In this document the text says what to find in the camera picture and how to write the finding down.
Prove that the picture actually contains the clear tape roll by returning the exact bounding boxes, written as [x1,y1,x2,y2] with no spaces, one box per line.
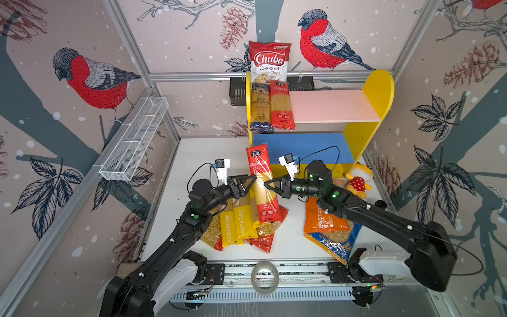
[250,261,280,295]

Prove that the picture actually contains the red spaghetti pack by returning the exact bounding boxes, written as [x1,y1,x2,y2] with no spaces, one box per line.
[246,143,283,227]
[270,80,296,130]

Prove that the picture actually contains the red Chuba cassava chips bag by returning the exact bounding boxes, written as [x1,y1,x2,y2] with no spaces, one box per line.
[249,41,291,83]

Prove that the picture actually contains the small spice jar black lid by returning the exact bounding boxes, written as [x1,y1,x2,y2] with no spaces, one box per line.
[375,200,388,209]

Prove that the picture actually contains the yellow spaghetti pack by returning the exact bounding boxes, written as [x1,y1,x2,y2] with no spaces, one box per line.
[249,191,260,239]

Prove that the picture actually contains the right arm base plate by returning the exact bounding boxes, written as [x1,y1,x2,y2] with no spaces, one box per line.
[326,262,384,284]

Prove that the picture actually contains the red fusilli bag left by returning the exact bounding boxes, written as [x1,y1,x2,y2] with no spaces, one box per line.
[200,216,223,251]

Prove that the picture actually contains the blue macaroni pasta bag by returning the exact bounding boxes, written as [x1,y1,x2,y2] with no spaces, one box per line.
[304,221,362,265]

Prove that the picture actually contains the red fusilli bag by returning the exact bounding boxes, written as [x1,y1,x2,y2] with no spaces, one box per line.
[244,206,289,254]
[200,216,223,251]

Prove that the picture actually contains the black wall-mounted basket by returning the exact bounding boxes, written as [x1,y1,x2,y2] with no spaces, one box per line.
[229,77,315,106]

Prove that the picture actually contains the yellow red plush toy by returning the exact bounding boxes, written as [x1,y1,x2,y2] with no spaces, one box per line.
[345,164,374,199]

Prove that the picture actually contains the red fusilli bag right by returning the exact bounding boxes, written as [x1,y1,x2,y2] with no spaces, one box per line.
[244,206,289,254]

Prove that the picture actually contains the blue gold spaghetti pack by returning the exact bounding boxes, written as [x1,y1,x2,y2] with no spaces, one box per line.
[250,77,273,133]

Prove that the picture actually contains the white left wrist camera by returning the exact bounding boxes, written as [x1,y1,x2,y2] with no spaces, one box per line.
[214,158,231,185]

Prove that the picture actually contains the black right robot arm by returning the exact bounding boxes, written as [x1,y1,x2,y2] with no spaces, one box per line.
[264,160,458,292]

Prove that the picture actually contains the orange Pastatime pasta bag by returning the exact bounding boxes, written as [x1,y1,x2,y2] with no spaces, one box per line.
[304,198,354,234]

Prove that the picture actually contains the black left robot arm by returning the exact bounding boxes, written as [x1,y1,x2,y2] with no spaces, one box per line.
[99,175,256,316]

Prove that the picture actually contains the white wire mesh basket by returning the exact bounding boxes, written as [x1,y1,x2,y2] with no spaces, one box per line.
[99,96,168,182]

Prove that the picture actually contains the yellow Pastatime pack left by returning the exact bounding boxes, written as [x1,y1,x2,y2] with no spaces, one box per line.
[219,199,238,249]

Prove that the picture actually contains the yellow Pastatime pack right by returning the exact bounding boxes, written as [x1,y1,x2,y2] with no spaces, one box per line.
[233,194,256,244]

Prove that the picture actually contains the yellow shelf pink blue boards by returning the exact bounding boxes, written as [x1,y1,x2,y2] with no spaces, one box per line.
[248,69,395,178]

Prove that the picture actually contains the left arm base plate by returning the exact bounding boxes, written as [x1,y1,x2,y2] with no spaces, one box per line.
[188,263,225,286]

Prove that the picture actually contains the yellow pastatime pack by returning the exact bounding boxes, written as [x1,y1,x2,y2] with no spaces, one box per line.
[219,199,238,249]
[233,194,256,244]

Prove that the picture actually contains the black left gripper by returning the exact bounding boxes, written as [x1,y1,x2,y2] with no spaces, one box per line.
[204,174,255,214]

